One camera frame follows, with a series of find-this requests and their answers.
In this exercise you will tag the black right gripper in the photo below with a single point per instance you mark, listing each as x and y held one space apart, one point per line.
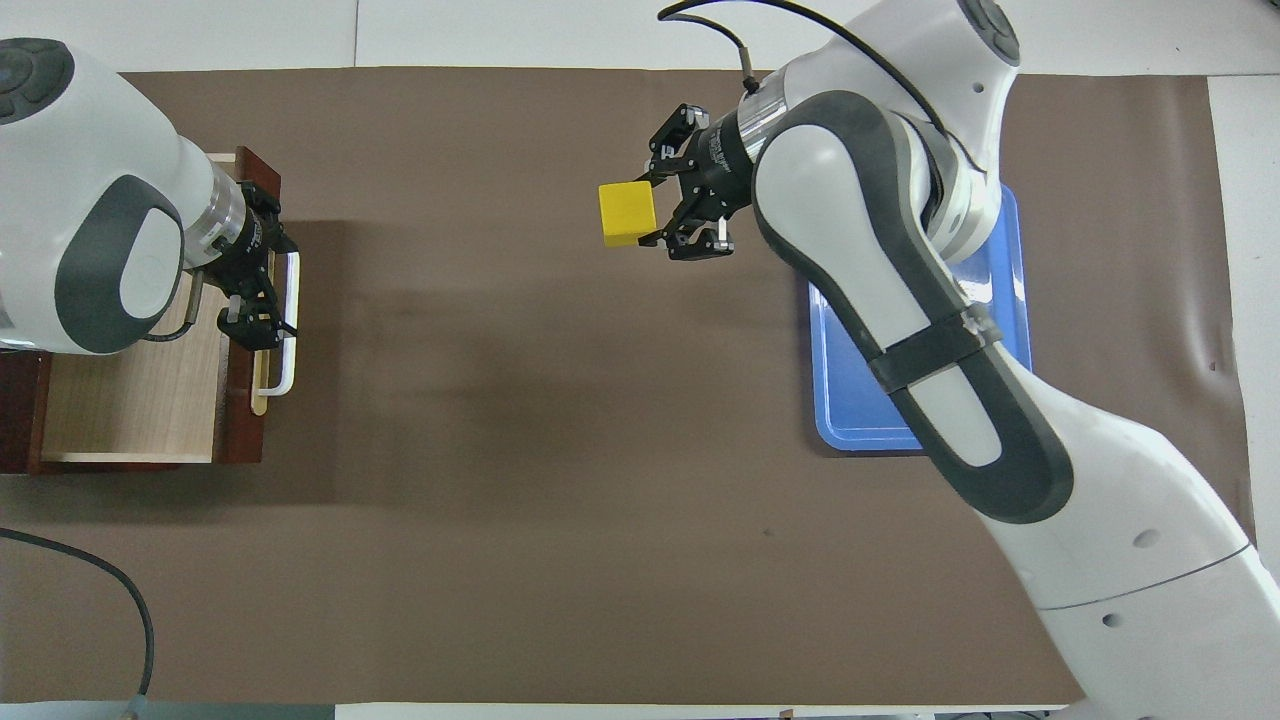
725 165

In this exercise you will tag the dark wooden drawer cabinet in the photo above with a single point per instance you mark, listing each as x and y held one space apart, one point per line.
20 420

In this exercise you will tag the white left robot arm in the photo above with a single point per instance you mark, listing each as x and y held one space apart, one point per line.
100 150

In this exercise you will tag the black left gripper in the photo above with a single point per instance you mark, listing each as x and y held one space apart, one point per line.
255 245

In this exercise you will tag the brown paper table mat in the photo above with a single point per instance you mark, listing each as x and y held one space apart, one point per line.
500 500

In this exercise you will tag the yellow cube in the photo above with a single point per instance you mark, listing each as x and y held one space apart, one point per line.
628 213

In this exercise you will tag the blue plastic tray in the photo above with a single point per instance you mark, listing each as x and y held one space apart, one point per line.
850 400

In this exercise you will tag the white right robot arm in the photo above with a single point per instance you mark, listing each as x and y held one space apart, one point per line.
850 220

